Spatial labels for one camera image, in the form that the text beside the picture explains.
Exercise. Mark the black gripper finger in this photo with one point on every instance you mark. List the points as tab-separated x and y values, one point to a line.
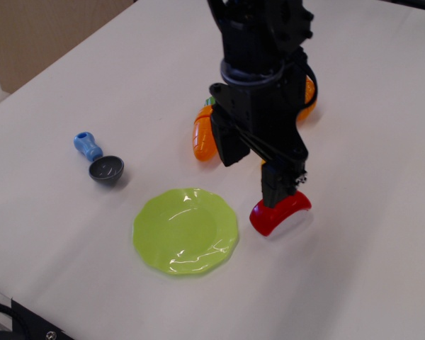
279	183
230	146

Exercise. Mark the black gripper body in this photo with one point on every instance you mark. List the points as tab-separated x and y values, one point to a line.
266	115

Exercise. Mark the red white toy sushi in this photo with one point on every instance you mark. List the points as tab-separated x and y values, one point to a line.
265	220

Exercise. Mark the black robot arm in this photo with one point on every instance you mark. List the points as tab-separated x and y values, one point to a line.
265	75

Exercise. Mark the green plastic plate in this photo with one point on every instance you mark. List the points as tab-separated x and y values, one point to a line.
185	231

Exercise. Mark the orange toy carrot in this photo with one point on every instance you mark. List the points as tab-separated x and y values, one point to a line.
203	141

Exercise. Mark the orange toy pumpkin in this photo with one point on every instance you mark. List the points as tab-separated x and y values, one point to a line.
310	102

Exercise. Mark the blue handled grey ladle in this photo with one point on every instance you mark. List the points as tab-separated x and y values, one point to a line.
103	169

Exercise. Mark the black corner bracket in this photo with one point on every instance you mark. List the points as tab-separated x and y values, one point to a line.
29	323

